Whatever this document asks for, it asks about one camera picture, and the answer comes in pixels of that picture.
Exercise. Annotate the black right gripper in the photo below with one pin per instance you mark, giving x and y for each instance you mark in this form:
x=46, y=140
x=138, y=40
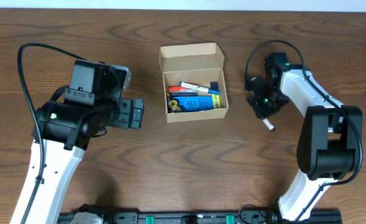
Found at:
x=261, y=109

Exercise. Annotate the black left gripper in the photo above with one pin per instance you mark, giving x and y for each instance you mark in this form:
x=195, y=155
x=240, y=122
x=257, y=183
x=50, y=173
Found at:
x=132, y=113

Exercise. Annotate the black whiteboard marker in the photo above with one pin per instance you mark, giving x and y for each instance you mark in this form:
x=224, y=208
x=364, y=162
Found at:
x=268, y=124

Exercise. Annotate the correction tape dispenser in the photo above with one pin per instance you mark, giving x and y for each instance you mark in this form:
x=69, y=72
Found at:
x=173, y=106

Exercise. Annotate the yellow highlighter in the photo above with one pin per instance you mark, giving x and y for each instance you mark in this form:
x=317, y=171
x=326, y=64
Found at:
x=215, y=97

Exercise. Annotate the blue whiteboard marker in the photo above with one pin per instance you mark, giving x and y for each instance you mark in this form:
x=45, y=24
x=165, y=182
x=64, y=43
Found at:
x=199, y=88

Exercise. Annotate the cardboard box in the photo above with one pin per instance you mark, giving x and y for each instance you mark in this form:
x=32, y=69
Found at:
x=199, y=64

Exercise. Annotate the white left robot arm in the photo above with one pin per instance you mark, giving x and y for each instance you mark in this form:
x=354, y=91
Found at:
x=75, y=113

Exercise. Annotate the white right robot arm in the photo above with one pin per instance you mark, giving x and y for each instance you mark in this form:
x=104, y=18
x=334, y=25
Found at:
x=329, y=150

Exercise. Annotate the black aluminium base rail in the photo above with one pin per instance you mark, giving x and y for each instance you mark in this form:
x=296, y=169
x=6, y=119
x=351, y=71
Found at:
x=242, y=217

